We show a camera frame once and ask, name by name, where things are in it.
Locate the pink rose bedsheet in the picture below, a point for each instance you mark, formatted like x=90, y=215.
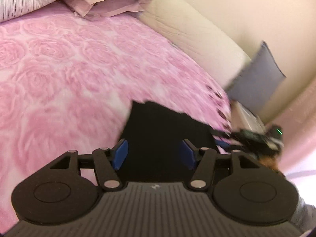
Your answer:
x=74, y=84

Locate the purple pillow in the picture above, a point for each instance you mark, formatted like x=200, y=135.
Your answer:
x=108, y=1

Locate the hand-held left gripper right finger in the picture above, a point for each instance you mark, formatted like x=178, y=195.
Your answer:
x=189, y=154

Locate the cream quilted headboard cushion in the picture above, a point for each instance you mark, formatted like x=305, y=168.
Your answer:
x=195, y=34

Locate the blue-grey cushion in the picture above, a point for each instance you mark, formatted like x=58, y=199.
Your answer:
x=256, y=81

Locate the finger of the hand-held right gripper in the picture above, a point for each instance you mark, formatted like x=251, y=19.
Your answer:
x=223, y=133
x=223, y=143

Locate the white round plastic container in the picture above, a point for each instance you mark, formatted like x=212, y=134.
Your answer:
x=246, y=118

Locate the pink patterned curtain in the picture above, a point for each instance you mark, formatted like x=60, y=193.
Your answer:
x=298, y=128

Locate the person's right hand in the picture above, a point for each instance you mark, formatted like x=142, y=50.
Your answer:
x=270, y=163

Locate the black hoodie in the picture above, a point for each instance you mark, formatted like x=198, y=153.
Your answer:
x=160, y=138

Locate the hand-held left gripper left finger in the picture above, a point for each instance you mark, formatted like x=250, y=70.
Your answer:
x=121, y=154

